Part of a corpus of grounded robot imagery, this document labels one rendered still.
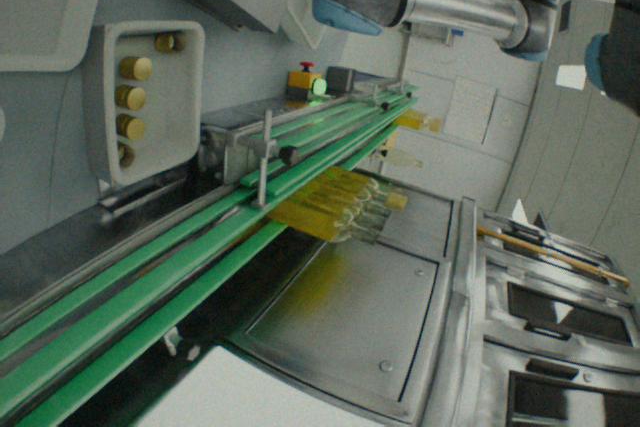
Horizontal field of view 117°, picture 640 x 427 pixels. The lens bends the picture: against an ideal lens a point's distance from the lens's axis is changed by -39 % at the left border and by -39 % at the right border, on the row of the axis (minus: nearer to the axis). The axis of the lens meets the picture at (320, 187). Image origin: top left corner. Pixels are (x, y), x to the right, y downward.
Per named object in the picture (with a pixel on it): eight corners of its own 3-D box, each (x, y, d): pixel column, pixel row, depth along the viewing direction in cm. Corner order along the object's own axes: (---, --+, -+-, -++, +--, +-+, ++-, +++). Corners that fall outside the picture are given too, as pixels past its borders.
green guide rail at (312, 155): (239, 183, 58) (275, 197, 55) (239, 178, 57) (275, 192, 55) (407, 96, 204) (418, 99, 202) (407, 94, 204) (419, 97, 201)
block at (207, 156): (195, 176, 56) (223, 188, 54) (195, 127, 52) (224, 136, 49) (208, 170, 59) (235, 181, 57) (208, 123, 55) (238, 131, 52)
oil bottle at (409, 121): (383, 120, 158) (436, 136, 149) (385, 110, 155) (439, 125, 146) (386, 119, 163) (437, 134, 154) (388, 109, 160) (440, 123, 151)
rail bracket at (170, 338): (132, 333, 41) (191, 381, 37) (121, 305, 38) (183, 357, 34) (148, 319, 44) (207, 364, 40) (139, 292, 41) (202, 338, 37)
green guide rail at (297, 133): (240, 145, 55) (279, 157, 52) (241, 140, 54) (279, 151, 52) (409, 85, 201) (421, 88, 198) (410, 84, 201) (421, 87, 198)
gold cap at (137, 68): (118, 57, 37) (133, 58, 35) (137, 54, 40) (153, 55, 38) (118, 80, 38) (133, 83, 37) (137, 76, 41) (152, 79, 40)
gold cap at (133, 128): (112, 115, 39) (126, 120, 38) (130, 110, 42) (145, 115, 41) (113, 137, 41) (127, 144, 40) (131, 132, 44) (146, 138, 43)
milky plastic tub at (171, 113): (90, 174, 40) (116, 192, 37) (82, 26, 30) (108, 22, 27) (169, 144, 55) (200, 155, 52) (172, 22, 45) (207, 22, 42)
